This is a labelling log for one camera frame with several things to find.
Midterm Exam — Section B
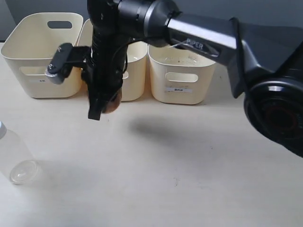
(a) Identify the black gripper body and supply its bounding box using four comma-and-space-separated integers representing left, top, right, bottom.
81, 44, 125, 95

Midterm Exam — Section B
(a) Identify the brown wooden cup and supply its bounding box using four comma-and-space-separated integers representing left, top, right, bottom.
102, 89, 122, 114

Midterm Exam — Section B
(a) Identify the clear plastic bottle white cap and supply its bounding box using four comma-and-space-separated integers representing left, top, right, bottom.
0, 122, 39, 185

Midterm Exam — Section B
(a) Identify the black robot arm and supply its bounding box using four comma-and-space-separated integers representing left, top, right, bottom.
83, 0, 303, 157

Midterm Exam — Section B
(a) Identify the middle cream plastic bin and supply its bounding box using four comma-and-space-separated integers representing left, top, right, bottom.
78, 19, 148, 102

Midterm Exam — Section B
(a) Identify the cream plastic bin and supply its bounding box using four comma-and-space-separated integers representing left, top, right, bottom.
78, 19, 148, 102
1, 12, 84, 98
148, 45, 216, 105

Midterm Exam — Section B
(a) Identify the right cream plastic bin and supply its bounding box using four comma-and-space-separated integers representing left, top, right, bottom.
148, 45, 216, 105

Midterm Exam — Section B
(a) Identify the left cream plastic bin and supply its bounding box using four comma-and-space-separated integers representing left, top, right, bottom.
1, 12, 84, 98

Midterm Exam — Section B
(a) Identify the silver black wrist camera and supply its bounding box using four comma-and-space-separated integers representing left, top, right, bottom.
45, 43, 90, 85

